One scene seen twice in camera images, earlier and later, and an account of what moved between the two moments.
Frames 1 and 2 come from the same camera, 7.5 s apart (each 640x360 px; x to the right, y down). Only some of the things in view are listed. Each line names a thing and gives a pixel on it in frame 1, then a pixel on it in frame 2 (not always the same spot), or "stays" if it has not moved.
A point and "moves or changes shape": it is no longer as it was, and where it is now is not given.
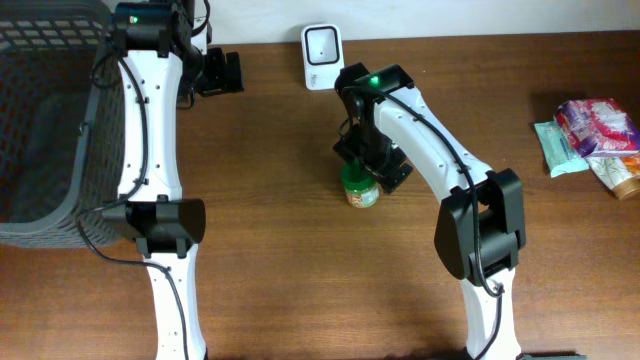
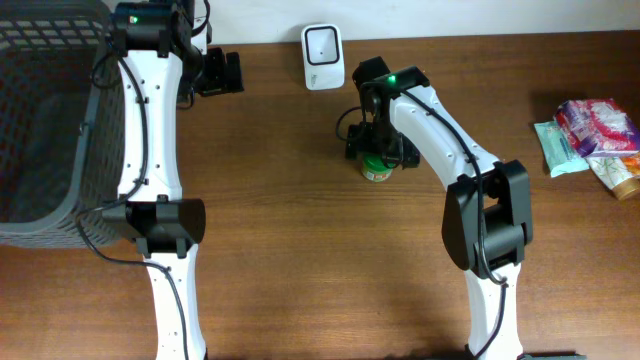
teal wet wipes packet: (557, 157) stays
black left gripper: (220, 79) stays
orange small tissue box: (632, 164) stays
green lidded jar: (360, 188) moves or changes shape
